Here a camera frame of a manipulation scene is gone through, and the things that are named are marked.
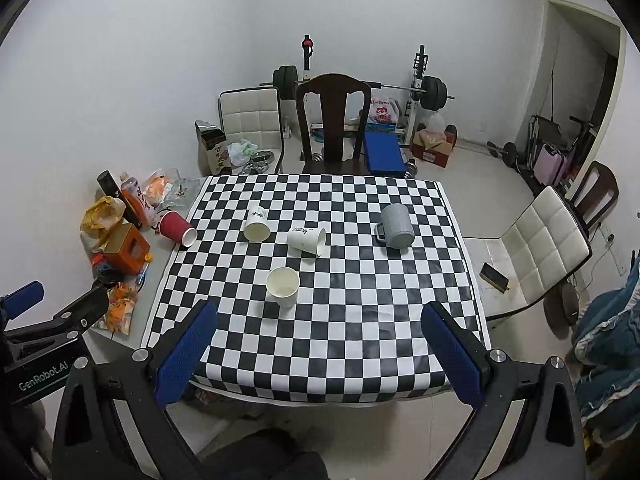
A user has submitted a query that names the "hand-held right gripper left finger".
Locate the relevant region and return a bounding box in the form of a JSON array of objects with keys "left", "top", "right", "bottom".
[{"left": 51, "top": 299, "right": 220, "bottom": 480}]

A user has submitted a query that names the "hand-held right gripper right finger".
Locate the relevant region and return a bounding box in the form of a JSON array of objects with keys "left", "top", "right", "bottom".
[{"left": 421, "top": 301, "right": 588, "bottom": 480}]

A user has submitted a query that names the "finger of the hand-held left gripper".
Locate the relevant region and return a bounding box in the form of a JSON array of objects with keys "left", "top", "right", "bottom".
[
  {"left": 2, "top": 285, "right": 111, "bottom": 363},
  {"left": 0, "top": 281, "right": 46, "bottom": 322}
]

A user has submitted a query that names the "plain white paper cup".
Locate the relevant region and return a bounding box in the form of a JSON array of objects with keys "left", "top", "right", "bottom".
[{"left": 265, "top": 266, "right": 301, "bottom": 309}]

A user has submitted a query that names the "red paper cup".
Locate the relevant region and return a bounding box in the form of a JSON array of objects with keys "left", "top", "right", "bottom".
[{"left": 157, "top": 210, "right": 198, "bottom": 248}]

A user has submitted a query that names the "white printed paper cup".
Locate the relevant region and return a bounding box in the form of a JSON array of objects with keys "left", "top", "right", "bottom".
[
  {"left": 243, "top": 206, "right": 272, "bottom": 243},
  {"left": 286, "top": 226, "right": 327, "bottom": 259}
]

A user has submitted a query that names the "orange snack packet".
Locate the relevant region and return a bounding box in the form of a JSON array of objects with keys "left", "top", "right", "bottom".
[
  {"left": 104, "top": 282, "right": 139, "bottom": 335},
  {"left": 144, "top": 169, "right": 182, "bottom": 202}
]

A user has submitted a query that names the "orange carton box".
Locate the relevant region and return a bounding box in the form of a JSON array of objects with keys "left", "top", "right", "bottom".
[{"left": 102, "top": 223, "right": 151, "bottom": 275}]

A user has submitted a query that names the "black smartphone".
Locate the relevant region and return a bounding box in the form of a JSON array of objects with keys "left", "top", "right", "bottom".
[{"left": 480, "top": 262, "right": 511, "bottom": 292}]

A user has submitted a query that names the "yellow plastic bag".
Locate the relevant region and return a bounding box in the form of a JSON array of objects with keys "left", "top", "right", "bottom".
[{"left": 81, "top": 196, "right": 126, "bottom": 234}]

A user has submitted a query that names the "black white checkered tablecloth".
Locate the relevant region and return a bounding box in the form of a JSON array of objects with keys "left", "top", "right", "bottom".
[{"left": 140, "top": 174, "right": 492, "bottom": 405}]

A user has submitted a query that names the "black cylinder bottle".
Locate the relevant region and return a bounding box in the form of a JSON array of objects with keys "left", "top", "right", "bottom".
[{"left": 97, "top": 170, "right": 122, "bottom": 200}]

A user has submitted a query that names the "dark round disc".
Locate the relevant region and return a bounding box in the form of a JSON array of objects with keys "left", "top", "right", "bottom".
[{"left": 559, "top": 284, "right": 582, "bottom": 327}]

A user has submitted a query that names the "dark cloth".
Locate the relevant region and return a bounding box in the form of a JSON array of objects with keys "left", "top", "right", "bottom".
[{"left": 197, "top": 427, "right": 329, "bottom": 480}]

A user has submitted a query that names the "grey ribbed mug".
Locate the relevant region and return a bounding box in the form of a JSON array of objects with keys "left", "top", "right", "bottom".
[{"left": 374, "top": 203, "right": 416, "bottom": 250}]

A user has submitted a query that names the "white padded chair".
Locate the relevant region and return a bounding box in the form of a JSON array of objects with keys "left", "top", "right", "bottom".
[
  {"left": 462, "top": 185, "right": 594, "bottom": 322},
  {"left": 218, "top": 87, "right": 285, "bottom": 175}
]

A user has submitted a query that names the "teal quilted garment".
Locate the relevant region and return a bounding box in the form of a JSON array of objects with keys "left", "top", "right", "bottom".
[{"left": 571, "top": 254, "right": 640, "bottom": 443}]

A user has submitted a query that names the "brown printed paper bag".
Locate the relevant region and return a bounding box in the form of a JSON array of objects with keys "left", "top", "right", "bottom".
[{"left": 194, "top": 120, "right": 232, "bottom": 177}]

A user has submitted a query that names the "red cardboard box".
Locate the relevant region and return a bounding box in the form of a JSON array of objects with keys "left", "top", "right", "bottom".
[{"left": 410, "top": 127, "right": 457, "bottom": 168}]

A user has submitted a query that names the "small black dumbbell bar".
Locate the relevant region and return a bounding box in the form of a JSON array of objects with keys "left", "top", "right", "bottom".
[{"left": 487, "top": 141, "right": 524, "bottom": 169}]

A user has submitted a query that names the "blue bench pad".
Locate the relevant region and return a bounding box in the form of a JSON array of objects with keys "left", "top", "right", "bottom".
[{"left": 362, "top": 131, "right": 406, "bottom": 178}]

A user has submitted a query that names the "pink suitcase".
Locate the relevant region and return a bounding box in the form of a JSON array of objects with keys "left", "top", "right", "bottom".
[{"left": 534, "top": 142, "right": 569, "bottom": 187}]

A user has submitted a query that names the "dark wooden chair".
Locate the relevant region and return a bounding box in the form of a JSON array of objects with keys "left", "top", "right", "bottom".
[
  {"left": 295, "top": 73, "right": 374, "bottom": 177},
  {"left": 570, "top": 161, "right": 620, "bottom": 234}
]

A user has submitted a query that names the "folded black cart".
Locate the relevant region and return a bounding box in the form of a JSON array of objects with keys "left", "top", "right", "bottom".
[{"left": 527, "top": 114, "right": 566, "bottom": 161}]

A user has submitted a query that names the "black kick scooter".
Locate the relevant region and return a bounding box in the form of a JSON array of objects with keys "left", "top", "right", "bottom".
[{"left": 566, "top": 115, "right": 599, "bottom": 172}]

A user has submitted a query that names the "red white plastic bag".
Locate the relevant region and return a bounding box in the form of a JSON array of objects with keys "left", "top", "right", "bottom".
[{"left": 369, "top": 97, "right": 401, "bottom": 126}]

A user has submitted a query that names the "white weight bench rack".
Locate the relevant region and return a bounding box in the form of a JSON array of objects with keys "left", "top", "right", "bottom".
[{"left": 299, "top": 34, "right": 432, "bottom": 161}]

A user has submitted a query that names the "barbell with black plates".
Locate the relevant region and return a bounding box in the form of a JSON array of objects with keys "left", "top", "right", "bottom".
[{"left": 259, "top": 65, "right": 456, "bottom": 111}]

